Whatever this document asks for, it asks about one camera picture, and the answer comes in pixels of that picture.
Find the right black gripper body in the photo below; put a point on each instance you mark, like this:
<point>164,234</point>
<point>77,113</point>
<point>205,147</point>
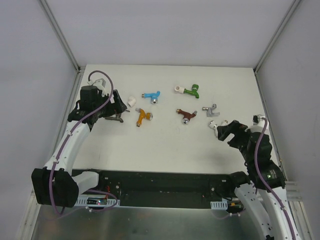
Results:
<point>233,131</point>

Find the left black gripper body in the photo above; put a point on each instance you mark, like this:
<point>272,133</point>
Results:
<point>116,103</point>

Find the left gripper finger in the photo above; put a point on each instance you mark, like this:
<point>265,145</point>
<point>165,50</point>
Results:
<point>118,103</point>
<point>117,116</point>

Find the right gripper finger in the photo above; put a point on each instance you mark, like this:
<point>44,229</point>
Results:
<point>223,131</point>
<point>235,127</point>

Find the white elbow pipe fitting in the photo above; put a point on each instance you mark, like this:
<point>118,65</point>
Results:
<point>131,101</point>

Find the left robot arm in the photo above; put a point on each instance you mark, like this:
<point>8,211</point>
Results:
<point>54,184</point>

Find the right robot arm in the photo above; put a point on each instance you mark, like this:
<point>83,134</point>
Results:
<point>262,189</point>

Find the dark bronze faucet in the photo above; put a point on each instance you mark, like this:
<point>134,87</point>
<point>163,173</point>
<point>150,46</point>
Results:
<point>115,118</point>

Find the grey faucet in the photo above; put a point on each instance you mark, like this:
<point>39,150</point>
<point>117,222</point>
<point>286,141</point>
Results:
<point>210,111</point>

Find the orange faucet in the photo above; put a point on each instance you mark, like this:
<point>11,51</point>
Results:
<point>143,115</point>

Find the blue faucet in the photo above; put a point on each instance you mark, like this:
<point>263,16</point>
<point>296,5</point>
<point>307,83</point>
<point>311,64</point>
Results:
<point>153,97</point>

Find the brown faucet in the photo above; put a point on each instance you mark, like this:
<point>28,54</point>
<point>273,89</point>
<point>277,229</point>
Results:
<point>187,116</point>

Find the green faucet with white fitting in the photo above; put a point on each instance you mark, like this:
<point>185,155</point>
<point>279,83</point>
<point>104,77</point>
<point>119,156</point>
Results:
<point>193,91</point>

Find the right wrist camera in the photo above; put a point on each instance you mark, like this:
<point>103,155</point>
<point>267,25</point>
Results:
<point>259,120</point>

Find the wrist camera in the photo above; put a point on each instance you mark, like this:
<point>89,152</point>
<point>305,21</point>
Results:
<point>259,120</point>
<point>99,83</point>

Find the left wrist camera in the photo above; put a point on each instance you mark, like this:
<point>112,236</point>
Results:
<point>99,83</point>

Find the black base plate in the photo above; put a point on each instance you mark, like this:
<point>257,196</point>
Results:
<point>169,190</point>

